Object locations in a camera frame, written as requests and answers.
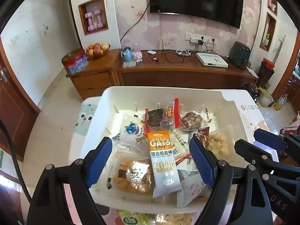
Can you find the rice crispy bar packet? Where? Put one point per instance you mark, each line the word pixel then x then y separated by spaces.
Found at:
pixel 174 219

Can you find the orange oats bar packet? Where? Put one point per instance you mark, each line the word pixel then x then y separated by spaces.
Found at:
pixel 164 168

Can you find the blueberry steamed cake packet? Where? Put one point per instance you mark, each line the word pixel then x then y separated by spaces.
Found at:
pixel 131 131

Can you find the nut cluster packet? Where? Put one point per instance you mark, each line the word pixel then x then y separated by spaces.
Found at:
pixel 195 119

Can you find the white grey snack bag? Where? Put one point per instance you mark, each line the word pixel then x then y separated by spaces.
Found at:
pixel 192 188

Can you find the puffed rice cake packet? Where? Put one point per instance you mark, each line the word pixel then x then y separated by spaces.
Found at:
pixel 221 145

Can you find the white remote control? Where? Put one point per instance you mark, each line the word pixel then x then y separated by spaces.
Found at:
pixel 151 52

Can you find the pink dumbbell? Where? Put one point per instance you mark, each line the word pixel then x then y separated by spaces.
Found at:
pixel 90 20
pixel 97 16

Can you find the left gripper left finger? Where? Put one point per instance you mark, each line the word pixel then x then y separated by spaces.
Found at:
pixel 49 203

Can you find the Lipo cream biscuit packet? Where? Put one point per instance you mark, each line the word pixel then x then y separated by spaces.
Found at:
pixel 180 147

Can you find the wooden tv cabinet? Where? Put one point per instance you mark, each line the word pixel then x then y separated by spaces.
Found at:
pixel 169 71

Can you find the black wall television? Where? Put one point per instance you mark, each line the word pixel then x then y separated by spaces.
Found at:
pixel 196 1

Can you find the white plastic storage bin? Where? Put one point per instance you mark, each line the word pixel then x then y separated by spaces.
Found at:
pixel 164 145

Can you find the red blue round tin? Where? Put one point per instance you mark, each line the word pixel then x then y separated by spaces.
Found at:
pixel 75 61

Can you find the brown wooden door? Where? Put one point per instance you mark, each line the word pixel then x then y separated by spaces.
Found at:
pixel 18 111

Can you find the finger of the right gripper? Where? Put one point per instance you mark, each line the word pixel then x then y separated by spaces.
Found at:
pixel 260 159
pixel 287 143

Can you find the dark air fryer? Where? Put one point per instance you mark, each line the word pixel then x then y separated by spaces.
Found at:
pixel 239 55

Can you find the blue snow globe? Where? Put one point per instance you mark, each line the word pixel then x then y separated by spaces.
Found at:
pixel 127 54

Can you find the yellow cake bread packet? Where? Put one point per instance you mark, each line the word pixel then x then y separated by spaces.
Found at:
pixel 131 173

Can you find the green pineapple cake packet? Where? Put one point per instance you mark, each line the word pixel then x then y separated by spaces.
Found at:
pixel 133 218

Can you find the pink dumbbell left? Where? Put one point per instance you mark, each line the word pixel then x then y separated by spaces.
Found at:
pixel 90 20

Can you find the white set-top box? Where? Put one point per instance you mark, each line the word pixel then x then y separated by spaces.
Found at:
pixel 211 60

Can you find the fruit bowl with apples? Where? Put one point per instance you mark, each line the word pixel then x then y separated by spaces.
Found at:
pixel 96 50

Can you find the pink bunny figurine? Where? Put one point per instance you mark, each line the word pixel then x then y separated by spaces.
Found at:
pixel 137 53

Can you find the red lidded woven bin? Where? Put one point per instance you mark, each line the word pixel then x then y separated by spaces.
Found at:
pixel 265 72

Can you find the dark brown snack packet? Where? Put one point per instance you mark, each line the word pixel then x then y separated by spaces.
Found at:
pixel 203 135

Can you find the white power strip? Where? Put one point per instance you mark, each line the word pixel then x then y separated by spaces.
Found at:
pixel 193 39

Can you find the red dark date packet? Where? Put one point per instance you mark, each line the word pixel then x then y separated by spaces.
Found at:
pixel 162 119

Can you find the white plastic bucket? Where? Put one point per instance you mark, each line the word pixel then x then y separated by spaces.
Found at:
pixel 265 98

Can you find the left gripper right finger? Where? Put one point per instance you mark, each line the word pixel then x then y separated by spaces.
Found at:
pixel 251 203

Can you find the pink dumbbell right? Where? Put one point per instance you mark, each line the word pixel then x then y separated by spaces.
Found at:
pixel 97 16

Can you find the dark ceramic jar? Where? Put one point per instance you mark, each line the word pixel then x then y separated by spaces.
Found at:
pixel 252 89

